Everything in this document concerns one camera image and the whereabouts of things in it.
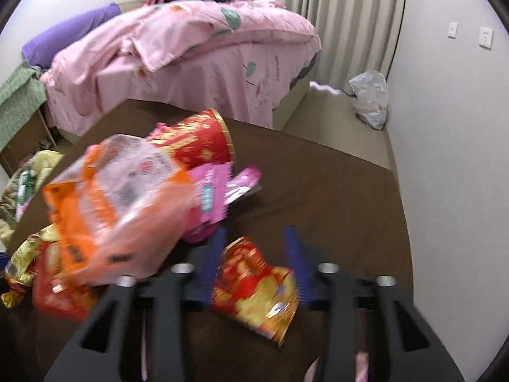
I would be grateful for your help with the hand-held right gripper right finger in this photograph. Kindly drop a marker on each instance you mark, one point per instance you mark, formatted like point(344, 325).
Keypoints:
point(296, 266)

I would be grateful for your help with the red chip packet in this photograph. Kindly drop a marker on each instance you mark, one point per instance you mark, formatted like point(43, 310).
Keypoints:
point(55, 294)

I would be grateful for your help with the beige striped curtain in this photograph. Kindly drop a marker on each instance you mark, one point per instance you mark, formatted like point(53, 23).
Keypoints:
point(338, 20)

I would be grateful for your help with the white plastic bag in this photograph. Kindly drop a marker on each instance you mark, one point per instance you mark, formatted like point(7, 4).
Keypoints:
point(370, 95)

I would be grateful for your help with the red gold snack packet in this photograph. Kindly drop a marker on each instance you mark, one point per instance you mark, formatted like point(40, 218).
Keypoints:
point(254, 290)

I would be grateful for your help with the red paper cup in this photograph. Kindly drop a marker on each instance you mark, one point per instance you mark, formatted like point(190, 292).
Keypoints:
point(202, 139)

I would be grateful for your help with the purple pillow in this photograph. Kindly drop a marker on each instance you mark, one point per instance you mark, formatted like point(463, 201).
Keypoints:
point(71, 28)

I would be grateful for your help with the pink snack wrapper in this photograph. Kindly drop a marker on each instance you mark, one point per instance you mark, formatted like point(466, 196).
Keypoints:
point(210, 203)

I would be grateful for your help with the orange clear snack bag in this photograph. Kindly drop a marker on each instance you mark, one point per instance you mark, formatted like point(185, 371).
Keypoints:
point(111, 207)

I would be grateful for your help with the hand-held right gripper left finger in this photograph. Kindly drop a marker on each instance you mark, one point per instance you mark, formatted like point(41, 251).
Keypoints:
point(212, 270)

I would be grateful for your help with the wooden nightstand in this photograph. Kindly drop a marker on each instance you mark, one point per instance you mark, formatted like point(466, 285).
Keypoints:
point(24, 143)

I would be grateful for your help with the beige bed frame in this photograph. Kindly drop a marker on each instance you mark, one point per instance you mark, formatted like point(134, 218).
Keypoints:
point(292, 103)

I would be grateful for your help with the white wall socket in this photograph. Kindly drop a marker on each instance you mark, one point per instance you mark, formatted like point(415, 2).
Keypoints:
point(453, 30)
point(485, 38)

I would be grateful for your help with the green checkered cloth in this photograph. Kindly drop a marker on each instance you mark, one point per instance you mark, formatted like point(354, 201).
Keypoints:
point(20, 99)

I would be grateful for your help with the pink caterpillar toy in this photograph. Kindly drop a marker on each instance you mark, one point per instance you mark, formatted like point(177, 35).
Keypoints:
point(158, 130)

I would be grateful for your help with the yellow foil wrapper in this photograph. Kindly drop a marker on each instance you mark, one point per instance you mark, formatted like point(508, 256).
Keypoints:
point(24, 262)

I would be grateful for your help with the glossy pink wrapper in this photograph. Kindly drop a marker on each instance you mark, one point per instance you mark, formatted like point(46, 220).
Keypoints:
point(244, 183)

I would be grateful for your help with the pink floral quilt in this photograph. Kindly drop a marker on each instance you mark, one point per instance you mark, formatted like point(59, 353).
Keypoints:
point(179, 47)

